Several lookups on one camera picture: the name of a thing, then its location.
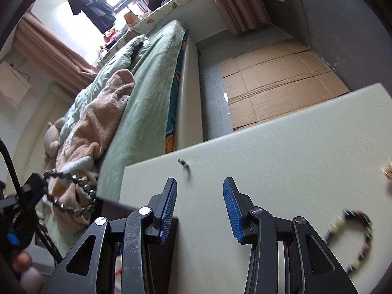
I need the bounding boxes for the dark hanging clothes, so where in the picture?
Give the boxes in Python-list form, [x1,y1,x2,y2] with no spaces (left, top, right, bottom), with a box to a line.
[67,0,116,33]

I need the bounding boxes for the gold butterfly brooch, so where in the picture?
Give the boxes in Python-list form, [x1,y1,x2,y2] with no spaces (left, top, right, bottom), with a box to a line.
[382,158,392,181]

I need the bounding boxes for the dark grey bead necklace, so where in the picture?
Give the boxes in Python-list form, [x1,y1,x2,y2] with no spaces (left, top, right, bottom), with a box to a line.
[42,169,99,217]

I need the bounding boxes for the black green bead bracelet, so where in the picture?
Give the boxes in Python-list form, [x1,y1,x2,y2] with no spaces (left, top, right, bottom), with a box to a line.
[324,208,374,274]

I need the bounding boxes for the green quilt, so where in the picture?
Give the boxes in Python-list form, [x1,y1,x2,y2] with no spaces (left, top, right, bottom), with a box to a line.
[59,35,150,145]

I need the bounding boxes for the flattened cardboard sheets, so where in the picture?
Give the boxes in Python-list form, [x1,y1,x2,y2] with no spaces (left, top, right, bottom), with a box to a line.
[220,38,349,130]

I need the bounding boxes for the pink curtain left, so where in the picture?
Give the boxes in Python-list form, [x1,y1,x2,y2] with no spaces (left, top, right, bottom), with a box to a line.
[13,12,99,94]

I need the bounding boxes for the person's hand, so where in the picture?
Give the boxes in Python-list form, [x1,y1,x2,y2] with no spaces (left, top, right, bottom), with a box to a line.
[13,252,44,294]

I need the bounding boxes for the pink fleece blanket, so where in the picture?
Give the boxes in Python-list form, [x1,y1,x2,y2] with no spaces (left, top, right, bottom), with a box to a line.
[47,69,135,234]

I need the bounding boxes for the bed with green sheet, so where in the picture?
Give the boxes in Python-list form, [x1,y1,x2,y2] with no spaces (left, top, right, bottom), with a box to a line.
[42,19,205,256]

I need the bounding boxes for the black cable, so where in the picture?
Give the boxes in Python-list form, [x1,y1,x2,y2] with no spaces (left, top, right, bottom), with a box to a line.
[0,139,64,266]

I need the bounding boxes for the pink curtain right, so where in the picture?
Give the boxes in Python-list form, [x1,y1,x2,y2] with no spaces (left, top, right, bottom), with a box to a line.
[214,0,270,35]

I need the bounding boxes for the pink curtain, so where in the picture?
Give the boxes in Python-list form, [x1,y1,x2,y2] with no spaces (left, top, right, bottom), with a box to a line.
[13,12,99,94]
[214,0,270,35]

